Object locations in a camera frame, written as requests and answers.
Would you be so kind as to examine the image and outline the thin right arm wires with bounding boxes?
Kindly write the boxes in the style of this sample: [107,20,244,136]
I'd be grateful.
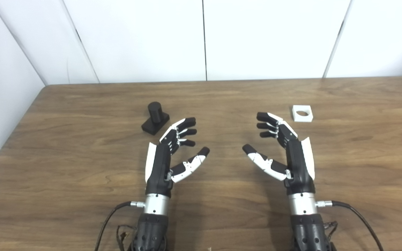
[323,220,338,242]

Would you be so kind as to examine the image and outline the thin arm wires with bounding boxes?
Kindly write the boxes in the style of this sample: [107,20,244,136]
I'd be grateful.
[323,220,338,242]
[116,225,139,251]

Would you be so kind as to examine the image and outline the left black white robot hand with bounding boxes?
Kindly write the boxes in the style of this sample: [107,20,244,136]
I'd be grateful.
[144,117,210,198]

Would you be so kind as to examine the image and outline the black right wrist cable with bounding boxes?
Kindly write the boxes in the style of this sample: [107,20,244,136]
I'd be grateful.
[315,200,385,251]

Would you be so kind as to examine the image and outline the white square piece with hole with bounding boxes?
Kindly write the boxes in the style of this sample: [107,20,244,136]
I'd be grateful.
[292,105,314,123]

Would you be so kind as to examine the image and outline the thin left arm wires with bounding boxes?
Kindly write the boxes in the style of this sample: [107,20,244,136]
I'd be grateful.
[116,225,139,251]

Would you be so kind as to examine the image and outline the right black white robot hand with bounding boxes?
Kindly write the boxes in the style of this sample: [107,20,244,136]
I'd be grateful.
[242,112,317,196]

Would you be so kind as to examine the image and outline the black peg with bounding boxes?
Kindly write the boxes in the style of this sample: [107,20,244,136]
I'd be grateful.
[141,101,170,136]

